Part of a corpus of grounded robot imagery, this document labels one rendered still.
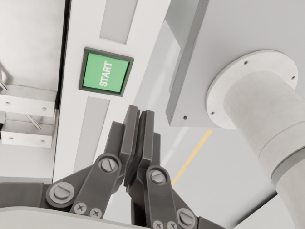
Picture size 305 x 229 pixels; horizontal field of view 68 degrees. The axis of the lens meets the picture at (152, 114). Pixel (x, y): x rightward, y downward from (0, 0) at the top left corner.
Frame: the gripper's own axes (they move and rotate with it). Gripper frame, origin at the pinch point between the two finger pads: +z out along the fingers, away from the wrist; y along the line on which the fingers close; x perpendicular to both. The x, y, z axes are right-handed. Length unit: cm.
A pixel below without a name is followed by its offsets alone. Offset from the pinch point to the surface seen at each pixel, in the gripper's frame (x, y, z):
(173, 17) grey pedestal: -9, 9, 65
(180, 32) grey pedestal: -10, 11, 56
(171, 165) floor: -152, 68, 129
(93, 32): -0.4, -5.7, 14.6
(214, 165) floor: -147, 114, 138
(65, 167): -25.0, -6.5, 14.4
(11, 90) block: -15.3, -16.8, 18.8
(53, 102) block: -15.5, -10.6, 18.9
